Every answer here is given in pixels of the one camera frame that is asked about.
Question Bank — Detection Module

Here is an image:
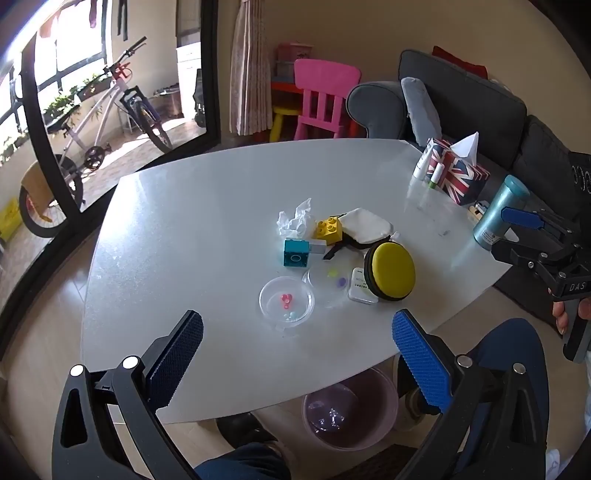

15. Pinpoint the brown woven mat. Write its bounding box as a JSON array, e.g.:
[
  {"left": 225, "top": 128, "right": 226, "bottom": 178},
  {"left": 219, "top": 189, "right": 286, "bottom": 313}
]
[{"left": 286, "top": 443, "right": 432, "bottom": 480}]

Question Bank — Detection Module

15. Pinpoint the dark grey sofa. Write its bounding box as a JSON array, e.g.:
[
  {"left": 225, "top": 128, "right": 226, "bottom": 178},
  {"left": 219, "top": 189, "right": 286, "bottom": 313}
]
[{"left": 346, "top": 50, "right": 591, "bottom": 333}]

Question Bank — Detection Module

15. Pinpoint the clear round plastic dish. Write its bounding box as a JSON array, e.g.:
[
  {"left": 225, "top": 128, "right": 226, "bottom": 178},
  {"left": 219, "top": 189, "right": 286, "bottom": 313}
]
[{"left": 259, "top": 276, "right": 316, "bottom": 328}]

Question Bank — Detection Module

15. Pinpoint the yellow crate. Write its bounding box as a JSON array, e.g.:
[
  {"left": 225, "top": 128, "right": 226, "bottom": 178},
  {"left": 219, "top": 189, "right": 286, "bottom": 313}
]
[{"left": 0, "top": 198, "right": 21, "bottom": 238}]

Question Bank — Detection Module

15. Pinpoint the red cushion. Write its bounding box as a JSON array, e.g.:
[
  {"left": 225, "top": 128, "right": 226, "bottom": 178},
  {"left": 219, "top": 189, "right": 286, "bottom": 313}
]
[{"left": 433, "top": 45, "right": 489, "bottom": 78}]

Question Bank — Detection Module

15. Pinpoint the person's left shoe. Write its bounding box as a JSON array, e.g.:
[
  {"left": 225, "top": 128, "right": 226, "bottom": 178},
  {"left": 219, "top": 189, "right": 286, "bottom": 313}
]
[{"left": 217, "top": 412, "right": 279, "bottom": 449}]

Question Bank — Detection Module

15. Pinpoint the yellow round case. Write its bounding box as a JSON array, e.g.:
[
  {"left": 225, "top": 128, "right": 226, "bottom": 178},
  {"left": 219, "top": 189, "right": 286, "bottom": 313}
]
[{"left": 364, "top": 241, "right": 416, "bottom": 303}]

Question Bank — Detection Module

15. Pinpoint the person's right shoe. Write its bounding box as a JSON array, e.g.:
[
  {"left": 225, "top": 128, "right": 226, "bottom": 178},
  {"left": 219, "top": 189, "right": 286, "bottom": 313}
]
[{"left": 401, "top": 381, "right": 431, "bottom": 428}]

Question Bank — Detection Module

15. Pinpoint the patterned curtain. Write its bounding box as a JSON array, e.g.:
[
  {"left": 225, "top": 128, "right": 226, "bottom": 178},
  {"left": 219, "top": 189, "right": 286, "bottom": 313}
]
[{"left": 229, "top": 0, "right": 274, "bottom": 136}]

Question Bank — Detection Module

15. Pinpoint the person's left leg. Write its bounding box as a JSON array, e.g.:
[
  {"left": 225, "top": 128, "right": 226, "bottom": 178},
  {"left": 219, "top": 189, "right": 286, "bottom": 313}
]
[{"left": 194, "top": 442, "right": 291, "bottom": 480}]

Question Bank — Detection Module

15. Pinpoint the clear round dish lid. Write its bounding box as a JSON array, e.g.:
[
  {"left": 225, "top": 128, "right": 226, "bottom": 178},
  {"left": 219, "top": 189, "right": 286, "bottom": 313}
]
[{"left": 302, "top": 263, "right": 352, "bottom": 309}]

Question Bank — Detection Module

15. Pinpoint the white cabinet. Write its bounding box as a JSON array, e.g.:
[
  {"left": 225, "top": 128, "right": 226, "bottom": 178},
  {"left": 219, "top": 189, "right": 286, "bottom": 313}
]
[{"left": 177, "top": 42, "right": 204, "bottom": 118}]

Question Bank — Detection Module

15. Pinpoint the person's right leg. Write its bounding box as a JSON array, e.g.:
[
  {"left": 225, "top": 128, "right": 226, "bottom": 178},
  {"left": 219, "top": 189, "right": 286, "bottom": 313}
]
[{"left": 466, "top": 318, "right": 550, "bottom": 480}]

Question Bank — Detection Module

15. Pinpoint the white pouch with black strap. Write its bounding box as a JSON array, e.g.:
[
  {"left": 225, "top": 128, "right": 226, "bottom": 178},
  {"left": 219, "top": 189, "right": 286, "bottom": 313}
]
[{"left": 323, "top": 208, "right": 398, "bottom": 260}]

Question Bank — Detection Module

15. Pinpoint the light grey cushion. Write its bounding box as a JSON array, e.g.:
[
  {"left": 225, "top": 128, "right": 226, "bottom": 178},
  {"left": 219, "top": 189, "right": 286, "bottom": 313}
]
[{"left": 401, "top": 77, "right": 443, "bottom": 148}]

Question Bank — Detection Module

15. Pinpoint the hanging dark garment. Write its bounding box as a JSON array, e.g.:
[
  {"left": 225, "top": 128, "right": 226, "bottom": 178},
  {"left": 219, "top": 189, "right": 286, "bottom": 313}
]
[{"left": 115, "top": 0, "right": 130, "bottom": 41}]

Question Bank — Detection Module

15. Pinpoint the long planter with plants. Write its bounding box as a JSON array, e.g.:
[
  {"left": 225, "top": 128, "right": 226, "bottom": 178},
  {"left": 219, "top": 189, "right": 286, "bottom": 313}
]
[{"left": 44, "top": 74, "right": 114, "bottom": 125}]

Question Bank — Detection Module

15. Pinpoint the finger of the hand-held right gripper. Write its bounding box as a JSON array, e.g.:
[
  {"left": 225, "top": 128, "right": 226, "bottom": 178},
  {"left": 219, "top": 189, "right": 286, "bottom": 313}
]
[
  {"left": 502, "top": 206, "right": 575, "bottom": 241},
  {"left": 491, "top": 237, "right": 580, "bottom": 282}
]

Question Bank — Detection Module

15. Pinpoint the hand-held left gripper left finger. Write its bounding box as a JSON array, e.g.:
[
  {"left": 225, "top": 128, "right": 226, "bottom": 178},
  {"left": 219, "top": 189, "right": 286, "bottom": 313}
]
[{"left": 52, "top": 310, "right": 205, "bottom": 480}]

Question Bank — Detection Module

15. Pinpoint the teal toy brick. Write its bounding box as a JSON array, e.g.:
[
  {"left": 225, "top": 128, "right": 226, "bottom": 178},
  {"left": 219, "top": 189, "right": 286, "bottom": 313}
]
[{"left": 283, "top": 239, "right": 312, "bottom": 268}]

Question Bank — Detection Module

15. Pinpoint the pink child chair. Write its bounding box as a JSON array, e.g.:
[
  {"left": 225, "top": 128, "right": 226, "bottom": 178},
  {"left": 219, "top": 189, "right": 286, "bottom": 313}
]
[{"left": 294, "top": 59, "right": 361, "bottom": 140}]

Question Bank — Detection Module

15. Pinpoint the white bicycle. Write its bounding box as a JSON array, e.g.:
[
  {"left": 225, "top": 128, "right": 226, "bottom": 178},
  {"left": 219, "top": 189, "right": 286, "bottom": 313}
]
[{"left": 18, "top": 36, "right": 174, "bottom": 238}]

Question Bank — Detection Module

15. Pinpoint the flag print tissue box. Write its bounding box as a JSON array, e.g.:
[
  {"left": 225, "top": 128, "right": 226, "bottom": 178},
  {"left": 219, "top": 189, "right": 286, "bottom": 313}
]
[{"left": 427, "top": 137, "right": 491, "bottom": 206}]

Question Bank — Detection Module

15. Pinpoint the person's right hand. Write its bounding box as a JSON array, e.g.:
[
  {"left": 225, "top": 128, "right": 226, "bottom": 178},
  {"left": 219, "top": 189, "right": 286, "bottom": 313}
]
[{"left": 553, "top": 299, "right": 571, "bottom": 335}]

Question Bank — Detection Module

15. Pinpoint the cardboard box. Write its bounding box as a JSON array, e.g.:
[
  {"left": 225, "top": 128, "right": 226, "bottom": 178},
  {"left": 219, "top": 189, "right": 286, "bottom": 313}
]
[{"left": 18, "top": 161, "right": 58, "bottom": 217}]

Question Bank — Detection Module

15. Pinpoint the white tube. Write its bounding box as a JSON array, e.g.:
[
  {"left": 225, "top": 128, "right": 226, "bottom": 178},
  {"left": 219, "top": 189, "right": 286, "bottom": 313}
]
[{"left": 412, "top": 141, "right": 435, "bottom": 182}]

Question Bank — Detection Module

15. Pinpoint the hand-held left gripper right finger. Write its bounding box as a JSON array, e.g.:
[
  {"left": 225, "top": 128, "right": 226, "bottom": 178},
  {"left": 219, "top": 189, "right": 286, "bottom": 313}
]
[{"left": 392, "top": 309, "right": 548, "bottom": 480}]

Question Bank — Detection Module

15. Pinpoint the red small table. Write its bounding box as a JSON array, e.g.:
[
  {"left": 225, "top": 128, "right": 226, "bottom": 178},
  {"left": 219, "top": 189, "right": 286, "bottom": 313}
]
[{"left": 271, "top": 80, "right": 365, "bottom": 139}]

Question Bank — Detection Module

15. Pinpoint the white tissue sheet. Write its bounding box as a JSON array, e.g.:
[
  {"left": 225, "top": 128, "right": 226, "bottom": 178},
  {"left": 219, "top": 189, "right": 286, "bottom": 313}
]
[{"left": 450, "top": 131, "right": 479, "bottom": 163}]

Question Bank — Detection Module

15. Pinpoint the person's shoe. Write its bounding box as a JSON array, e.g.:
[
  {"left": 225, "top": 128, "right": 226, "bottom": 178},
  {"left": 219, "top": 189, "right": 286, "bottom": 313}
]
[
  {"left": 401, "top": 381, "right": 431, "bottom": 428},
  {"left": 217, "top": 412, "right": 279, "bottom": 449}
]

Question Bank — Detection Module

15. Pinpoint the black sliding door frame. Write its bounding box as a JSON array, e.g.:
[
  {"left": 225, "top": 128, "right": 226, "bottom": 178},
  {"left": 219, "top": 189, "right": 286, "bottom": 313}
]
[{"left": 0, "top": 0, "right": 222, "bottom": 324}]

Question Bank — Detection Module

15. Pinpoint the person's leg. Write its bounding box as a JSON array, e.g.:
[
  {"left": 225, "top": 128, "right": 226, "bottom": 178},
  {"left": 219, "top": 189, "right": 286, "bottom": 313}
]
[
  {"left": 466, "top": 318, "right": 550, "bottom": 480},
  {"left": 194, "top": 442, "right": 291, "bottom": 480}
]

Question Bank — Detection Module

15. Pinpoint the teal bottle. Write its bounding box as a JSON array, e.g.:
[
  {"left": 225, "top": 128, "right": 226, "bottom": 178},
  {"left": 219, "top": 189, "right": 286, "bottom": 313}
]
[{"left": 472, "top": 174, "right": 531, "bottom": 252}]

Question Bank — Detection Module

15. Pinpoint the yellow stool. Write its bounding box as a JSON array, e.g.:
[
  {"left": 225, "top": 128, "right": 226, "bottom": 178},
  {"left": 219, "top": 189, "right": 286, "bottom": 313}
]
[{"left": 269, "top": 105, "right": 301, "bottom": 143}]

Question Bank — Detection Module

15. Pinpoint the pink storage box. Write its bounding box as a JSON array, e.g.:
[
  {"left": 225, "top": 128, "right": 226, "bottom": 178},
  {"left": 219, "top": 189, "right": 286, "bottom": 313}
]
[{"left": 276, "top": 42, "right": 315, "bottom": 63}]

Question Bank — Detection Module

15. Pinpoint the pink trash bin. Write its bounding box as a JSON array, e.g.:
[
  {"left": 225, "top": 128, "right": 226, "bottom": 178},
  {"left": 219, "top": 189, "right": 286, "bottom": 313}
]
[{"left": 302, "top": 367, "right": 400, "bottom": 450}]

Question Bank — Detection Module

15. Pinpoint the black trolley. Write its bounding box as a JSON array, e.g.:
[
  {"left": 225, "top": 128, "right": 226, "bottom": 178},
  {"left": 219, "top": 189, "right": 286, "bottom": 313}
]
[{"left": 191, "top": 69, "right": 207, "bottom": 127}]

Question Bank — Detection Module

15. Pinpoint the yellow toy brick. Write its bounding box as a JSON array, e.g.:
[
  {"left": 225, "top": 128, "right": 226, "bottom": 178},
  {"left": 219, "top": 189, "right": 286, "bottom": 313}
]
[{"left": 315, "top": 215, "right": 343, "bottom": 244}]

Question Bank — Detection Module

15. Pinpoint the white square card box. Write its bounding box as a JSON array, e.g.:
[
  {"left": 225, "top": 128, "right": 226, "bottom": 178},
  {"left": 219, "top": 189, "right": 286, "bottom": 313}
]
[{"left": 347, "top": 268, "right": 377, "bottom": 304}]

